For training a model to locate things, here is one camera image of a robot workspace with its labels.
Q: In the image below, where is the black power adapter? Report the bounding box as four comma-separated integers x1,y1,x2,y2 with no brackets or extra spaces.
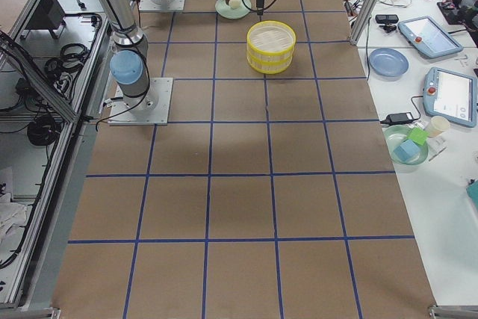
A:
381,112,415,126

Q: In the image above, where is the teach pendant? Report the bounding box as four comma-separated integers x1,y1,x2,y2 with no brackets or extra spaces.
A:
397,16,463,58
423,67,477,128

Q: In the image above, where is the light green plate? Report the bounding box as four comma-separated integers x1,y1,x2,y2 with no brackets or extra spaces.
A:
215,0,252,19

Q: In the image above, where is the yellow steamer layer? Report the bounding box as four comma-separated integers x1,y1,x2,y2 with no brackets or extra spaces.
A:
246,50,293,75
246,20,297,58

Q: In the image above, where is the green foam block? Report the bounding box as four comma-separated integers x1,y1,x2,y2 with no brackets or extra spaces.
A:
408,127,428,146

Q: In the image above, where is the paper cup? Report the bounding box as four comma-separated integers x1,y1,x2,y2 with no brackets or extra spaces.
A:
425,116,450,137

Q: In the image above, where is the near teach pendant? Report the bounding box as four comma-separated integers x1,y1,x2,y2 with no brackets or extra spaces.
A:
423,67,477,128

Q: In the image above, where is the far teach pendant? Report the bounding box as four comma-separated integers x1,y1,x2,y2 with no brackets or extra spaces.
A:
397,16,463,58

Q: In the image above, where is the white steamed bun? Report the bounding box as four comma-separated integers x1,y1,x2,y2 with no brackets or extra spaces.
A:
228,0,242,10

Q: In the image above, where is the blue foam block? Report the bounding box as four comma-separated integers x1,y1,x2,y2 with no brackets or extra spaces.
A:
392,139,420,164

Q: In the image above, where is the black webcam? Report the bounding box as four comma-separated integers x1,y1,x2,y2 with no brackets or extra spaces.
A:
375,14,399,34

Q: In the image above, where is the green bowl with blocks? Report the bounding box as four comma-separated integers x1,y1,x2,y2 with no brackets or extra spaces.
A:
383,125,429,165

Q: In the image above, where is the blue plate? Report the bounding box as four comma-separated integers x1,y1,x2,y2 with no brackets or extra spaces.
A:
369,48,409,78

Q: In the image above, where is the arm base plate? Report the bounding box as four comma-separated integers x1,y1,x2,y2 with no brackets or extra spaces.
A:
139,0,185,13
108,78,173,126

